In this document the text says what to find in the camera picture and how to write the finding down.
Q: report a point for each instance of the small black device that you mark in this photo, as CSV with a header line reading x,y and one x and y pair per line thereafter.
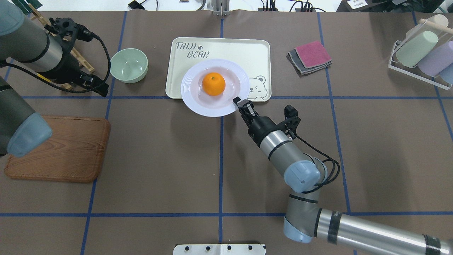
x,y
135,5

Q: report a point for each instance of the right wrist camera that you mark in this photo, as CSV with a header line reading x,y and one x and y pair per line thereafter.
x,y
291,121

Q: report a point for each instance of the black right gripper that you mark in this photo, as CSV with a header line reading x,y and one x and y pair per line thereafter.
x,y
261,126

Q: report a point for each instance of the orange fruit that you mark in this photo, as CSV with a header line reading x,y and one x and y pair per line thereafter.
x,y
213,84

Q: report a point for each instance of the lilac cup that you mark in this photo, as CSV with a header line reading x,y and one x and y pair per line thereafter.
x,y
437,60

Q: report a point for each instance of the beige cup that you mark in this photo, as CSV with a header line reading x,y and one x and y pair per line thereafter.
x,y
439,19

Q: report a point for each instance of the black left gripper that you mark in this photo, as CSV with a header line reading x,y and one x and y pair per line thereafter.
x,y
66,68

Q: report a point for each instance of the cream bear tray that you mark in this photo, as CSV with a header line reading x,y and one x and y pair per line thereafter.
x,y
253,55

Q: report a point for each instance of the brown wooden tray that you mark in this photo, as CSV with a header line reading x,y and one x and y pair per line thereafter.
x,y
75,152

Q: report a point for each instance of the light green cup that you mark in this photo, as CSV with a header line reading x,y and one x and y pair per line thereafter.
x,y
417,48

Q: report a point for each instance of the white wire cup rack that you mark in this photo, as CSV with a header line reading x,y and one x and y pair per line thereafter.
x,y
444,35

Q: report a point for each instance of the white ridged plate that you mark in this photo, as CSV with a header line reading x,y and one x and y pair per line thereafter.
x,y
236,85

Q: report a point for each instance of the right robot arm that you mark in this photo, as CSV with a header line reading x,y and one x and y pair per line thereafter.
x,y
306,175

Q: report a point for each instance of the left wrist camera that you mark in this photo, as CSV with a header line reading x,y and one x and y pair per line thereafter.
x,y
69,30

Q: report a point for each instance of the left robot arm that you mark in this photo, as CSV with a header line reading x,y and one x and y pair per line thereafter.
x,y
43,53

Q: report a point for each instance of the green bowl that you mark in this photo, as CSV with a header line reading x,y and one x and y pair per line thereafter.
x,y
129,65

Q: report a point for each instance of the aluminium frame post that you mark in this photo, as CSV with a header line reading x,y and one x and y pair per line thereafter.
x,y
221,8

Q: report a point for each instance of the wooden cup rack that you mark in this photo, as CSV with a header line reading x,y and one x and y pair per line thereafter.
x,y
83,63

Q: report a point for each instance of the pink folded cloth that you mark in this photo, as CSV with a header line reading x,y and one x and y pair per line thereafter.
x,y
309,58

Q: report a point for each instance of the dark green cup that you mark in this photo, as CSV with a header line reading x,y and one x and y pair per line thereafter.
x,y
25,3

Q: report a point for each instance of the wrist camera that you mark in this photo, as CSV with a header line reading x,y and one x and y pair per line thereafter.
x,y
69,30
291,121

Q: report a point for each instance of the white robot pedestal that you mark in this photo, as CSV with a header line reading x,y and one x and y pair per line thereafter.
x,y
220,249

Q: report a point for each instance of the light blue cup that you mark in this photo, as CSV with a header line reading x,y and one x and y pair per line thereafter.
x,y
447,74

